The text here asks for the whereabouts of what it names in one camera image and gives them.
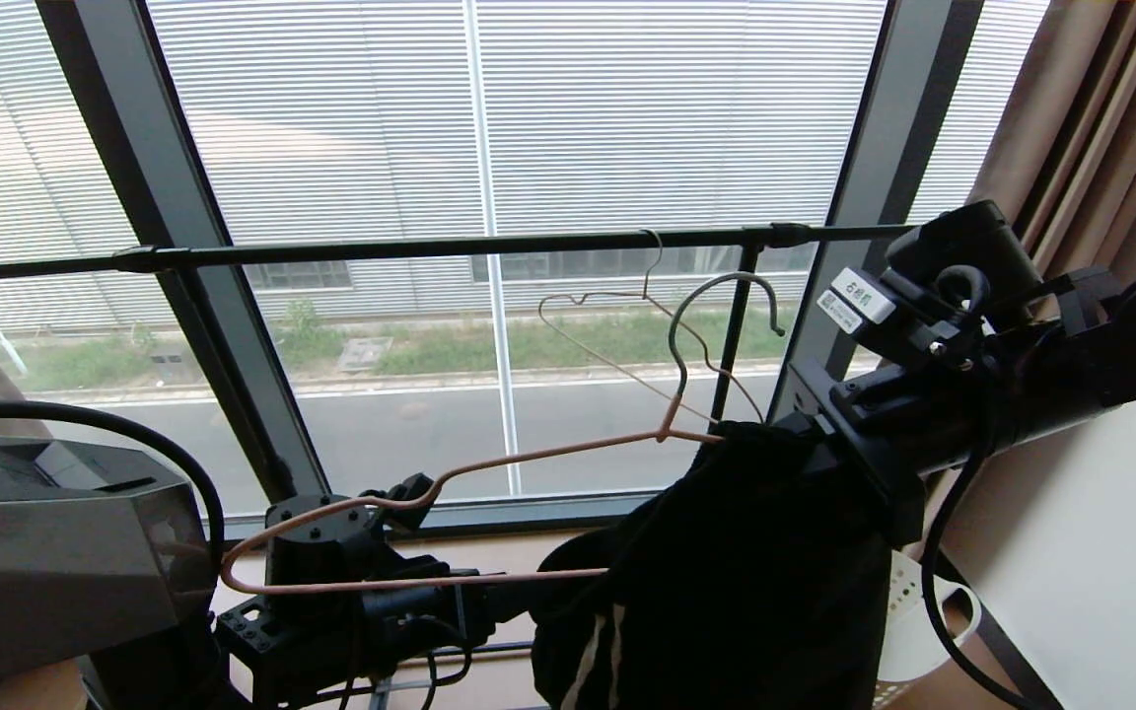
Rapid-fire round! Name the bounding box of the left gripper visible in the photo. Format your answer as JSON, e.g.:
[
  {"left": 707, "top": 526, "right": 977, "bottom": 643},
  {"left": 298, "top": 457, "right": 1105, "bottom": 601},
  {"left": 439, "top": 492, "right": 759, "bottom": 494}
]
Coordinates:
[{"left": 369, "top": 568, "right": 498, "bottom": 658}]

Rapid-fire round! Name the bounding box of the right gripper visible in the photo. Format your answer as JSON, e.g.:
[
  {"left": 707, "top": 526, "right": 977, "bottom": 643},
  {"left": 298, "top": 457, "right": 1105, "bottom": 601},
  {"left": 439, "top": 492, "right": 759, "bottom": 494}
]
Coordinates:
[{"left": 783, "top": 330, "right": 1131, "bottom": 549}]

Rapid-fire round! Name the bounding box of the black garment with pale cords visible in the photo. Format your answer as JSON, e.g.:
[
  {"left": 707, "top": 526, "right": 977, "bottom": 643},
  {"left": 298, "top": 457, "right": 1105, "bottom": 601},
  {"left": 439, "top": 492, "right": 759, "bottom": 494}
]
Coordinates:
[{"left": 529, "top": 419, "right": 896, "bottom": 710}]

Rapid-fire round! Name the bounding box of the pink clothes hanger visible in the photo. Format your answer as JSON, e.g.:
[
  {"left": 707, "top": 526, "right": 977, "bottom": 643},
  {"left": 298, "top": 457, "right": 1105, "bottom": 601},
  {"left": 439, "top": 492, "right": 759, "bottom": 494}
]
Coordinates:
[
  {"left": 221, "top": 273, "right": 787, "bottom": 599},
  {"left": 538, "top": 229, "right": 768, "bottom": 427}
]

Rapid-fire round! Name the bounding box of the white laundry basket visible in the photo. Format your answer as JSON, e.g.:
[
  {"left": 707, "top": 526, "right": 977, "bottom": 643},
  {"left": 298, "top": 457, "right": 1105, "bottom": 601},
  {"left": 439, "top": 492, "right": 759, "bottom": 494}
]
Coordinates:
[{"left": 869, "top": 550, "right": 983, "bottom": 710}]

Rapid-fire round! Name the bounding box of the black clothes rack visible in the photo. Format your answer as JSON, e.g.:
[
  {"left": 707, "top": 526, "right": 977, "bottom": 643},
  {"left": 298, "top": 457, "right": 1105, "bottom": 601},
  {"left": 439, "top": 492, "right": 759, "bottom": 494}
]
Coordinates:
[{"left": 0, "top": 223, "right": 916, "bottom": 710}]

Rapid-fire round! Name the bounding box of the window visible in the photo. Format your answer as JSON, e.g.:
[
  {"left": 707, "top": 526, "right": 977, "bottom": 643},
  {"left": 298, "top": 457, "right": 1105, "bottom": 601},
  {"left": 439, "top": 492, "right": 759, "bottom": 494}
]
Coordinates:
[{"left": 0, "top": 0, "right": 1052, "bottom": 539}]

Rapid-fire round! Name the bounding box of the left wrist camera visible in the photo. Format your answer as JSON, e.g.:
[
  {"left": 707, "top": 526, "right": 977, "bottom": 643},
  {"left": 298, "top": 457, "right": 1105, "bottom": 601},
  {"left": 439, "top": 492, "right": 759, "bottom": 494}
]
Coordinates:
[{"left": 359, "top": 471, "right": 439, "bottom": 553}]

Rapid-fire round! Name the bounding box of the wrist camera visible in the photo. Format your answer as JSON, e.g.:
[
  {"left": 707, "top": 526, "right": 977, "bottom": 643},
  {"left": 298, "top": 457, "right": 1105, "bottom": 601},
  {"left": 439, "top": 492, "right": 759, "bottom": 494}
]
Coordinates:
[
  {"left": 815, "top": 200, "right": 1044, "bottom": 415},
  {"left": 359, "top": 471, "right": 439, "bottom": 553}
]

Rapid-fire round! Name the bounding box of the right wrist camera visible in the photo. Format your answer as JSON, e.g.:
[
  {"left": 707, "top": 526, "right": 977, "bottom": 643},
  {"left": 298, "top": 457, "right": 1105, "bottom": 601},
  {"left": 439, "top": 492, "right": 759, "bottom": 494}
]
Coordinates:
[{"left": 815, "top": 200, "right": 1044, "bottom": 415}]

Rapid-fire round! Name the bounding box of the black cable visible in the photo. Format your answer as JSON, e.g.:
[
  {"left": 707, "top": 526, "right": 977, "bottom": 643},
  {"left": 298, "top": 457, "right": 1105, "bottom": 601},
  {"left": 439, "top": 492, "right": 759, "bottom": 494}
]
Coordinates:
[
  {"left": 0, "top": 397, "right": 227, "bottom": 568},
  {"left": 921, "top": 419, "right": 1018, "bottom": 710}
]

